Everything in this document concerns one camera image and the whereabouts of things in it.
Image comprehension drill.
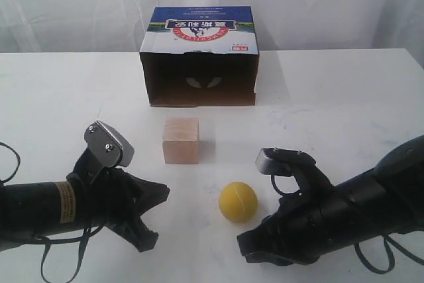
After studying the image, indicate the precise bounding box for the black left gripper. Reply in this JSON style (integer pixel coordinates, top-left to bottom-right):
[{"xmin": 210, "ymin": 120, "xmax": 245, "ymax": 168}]
[{"xmin": 66, "ymin": 149, "xmax": 170, "ymax": 252}]

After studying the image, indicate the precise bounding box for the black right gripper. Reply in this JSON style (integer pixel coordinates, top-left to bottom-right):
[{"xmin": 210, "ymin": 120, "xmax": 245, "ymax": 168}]
[{"xmin": 237, "ymin": 166, "xmax": 333, "ymax": 266}]

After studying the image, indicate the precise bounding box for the yellow tennis ball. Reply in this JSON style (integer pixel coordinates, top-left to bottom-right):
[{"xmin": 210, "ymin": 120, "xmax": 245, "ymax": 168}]
[{"xmin": 219, "ymin": 182, "xmax": 258, "ymax": 223}]

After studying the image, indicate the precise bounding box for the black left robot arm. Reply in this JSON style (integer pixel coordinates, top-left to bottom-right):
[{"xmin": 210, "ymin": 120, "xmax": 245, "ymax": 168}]
[{"xmin": 1, "ymin": 150, "xmax": 170, "ymax": 252}]

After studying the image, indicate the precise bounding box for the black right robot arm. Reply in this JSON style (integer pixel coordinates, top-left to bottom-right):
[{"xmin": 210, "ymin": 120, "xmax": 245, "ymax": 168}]
[{"xmin": 237, "ymin": 137, "xmax": 423, "ymax": 269}]

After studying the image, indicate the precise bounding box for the light wooden cube block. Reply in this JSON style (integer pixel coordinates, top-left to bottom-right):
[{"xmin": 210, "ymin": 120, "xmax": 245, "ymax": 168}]
[{"xmin": 162, "ymin": 117, "xmax": 199, "ymax": 164}]

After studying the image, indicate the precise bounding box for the blue white cardboard box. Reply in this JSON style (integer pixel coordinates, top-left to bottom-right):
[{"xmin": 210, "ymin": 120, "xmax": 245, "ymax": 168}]
[{"xmin": 139, "ymin": 6, "xmax": 260, "ymax": 107}]

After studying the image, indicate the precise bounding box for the white backdrop curtain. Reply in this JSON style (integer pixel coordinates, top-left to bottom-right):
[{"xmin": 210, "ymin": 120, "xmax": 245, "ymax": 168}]
[{"xmin": 1, "ymin": 0, "xmax": 423, "ymax": 60}]

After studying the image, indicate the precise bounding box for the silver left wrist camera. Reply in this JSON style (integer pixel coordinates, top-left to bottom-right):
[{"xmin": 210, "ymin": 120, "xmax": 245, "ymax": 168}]
[{"xmin": 84, "ymin": 120, "xmax": 134, "ymax": 168}]

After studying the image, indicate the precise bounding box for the dark right wrist camera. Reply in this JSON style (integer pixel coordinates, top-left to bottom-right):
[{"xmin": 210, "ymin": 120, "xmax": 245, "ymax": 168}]
[{"xmin": 255, "ymin": 147, "xmax": 316, "ymax": 177}]

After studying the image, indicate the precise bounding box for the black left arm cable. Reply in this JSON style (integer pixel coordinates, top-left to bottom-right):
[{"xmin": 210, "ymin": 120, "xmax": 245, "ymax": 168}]
[{"xmin": 0, "ymin": 142, "xmax": 107, "ymax": 283}]

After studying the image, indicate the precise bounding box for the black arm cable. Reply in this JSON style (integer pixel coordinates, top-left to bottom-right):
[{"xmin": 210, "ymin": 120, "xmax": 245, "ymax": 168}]
[
  {"xmin": 270, "ymin": 173, "xmax": 424, "ymax": 283},
  {"xmin": 0, "ymin": 142, "xmax": 107, "ymax": 283}
]

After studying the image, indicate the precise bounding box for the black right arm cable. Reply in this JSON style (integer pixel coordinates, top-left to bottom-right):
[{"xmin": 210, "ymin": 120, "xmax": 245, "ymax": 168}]
[{"xmin": 270, "ymin": 173, "xmax": 424, "ymax": 283}]

